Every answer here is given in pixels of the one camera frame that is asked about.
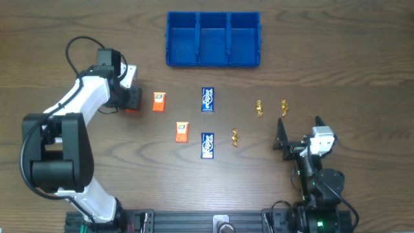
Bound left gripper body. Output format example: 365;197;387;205
124;87;144;111

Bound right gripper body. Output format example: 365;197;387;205
280;138;309;162

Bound blue candy pack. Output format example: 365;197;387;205
201;87;215;113
200;132;215;160

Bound blue tray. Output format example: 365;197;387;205
165;10;262;68

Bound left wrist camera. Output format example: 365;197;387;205
120;63;138;89

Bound black cable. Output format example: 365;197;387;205
270;174;360;232
19;35;129;232

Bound mounting rail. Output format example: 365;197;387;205
64;209;353;233

